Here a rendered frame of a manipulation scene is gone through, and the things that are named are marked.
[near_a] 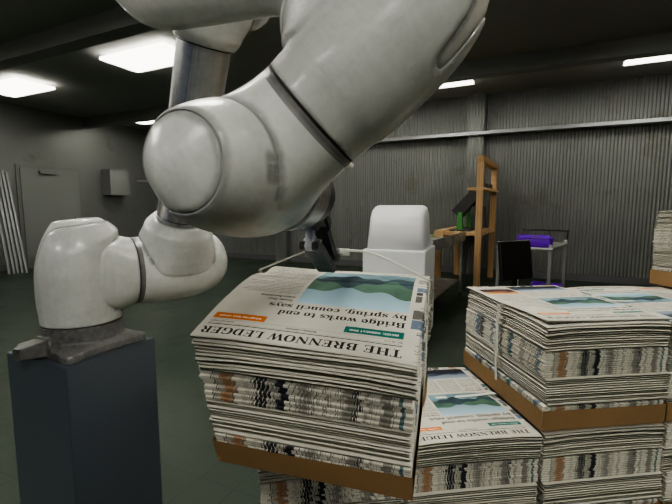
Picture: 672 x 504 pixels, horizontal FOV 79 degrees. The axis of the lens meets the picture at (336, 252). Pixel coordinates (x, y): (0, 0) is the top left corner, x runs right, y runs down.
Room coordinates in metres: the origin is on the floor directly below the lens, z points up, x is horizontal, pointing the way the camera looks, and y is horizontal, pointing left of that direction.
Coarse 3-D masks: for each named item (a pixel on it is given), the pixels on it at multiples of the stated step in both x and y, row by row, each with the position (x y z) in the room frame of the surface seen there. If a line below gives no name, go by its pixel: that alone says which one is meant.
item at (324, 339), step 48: (240, 288) 0.61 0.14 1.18; (288, 288) 0.61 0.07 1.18; (336, 288) 0.60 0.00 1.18; (384, 288) 0.59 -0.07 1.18; (192, 336) 0.50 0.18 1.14; (240, 336) 0.49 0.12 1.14; (288, 336) 0.48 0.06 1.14; (336, 336) 0.48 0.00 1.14; (384, 336) 0.48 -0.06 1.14; (240, 384) 0.52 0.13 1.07; (288, 384) 0.49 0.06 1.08; (336, 384) 0.47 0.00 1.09; (384, 384) 0.45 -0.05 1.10; (240, 432) 0.55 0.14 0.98; (288, 432) 0.52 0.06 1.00; (336, 432) 0.50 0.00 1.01; (384, 432) 0.48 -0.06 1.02
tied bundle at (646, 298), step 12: (576, 288) 1.20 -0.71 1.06; (588, 288) 1.19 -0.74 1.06; (600, 288) 1.19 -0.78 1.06; (612, 288) 1.19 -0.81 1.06; (624, 288) 1.19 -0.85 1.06; (636, 288) 1.19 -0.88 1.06; (648, 288) 1.19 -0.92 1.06; (660, 288) 1.19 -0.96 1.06; (612, 300) 1.03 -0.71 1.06; (624, 300) 1.03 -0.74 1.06; (636, 300) 1.04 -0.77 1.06; (648, 300) 1.04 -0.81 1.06; (660, 300) 1.04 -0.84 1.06; (660, 312) 0.91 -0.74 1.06
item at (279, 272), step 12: (276, 276) 0.66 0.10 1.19; (288, 276) 0.66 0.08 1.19; (300, 276) 0.66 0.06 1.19; (312, 276) 0.66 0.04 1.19; (324, 276) 0.66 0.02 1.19; (336, 276) 0.66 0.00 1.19; (348, 276) 0.66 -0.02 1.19; (360, 276) 0.66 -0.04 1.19; (372, 276) 0.66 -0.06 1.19; (384, 276) 0.66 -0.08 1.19; (396, 276) 0.66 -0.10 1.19; (408, 276) 0.66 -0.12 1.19; (420, 384) 0.63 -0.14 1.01; (420, 396) 0.63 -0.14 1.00; (420, 408) 0.65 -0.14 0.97
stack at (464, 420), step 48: (432, 384) 1.04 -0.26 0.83; (480, 384) 1.04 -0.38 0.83; (432, 432) 0.81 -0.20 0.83; (480, 432) 0.81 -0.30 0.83; (528, 432) 0.81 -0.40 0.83; (576, 432) 0.82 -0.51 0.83; (624, 432) 0.83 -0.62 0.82; (288, 480) 0.74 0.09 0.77; (432, 480) 0.78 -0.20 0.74; (480, 480) 0.79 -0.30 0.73; (528, 480) 0.81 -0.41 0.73; (576, 480) 0.82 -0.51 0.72; (624, 480) 0.83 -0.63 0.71
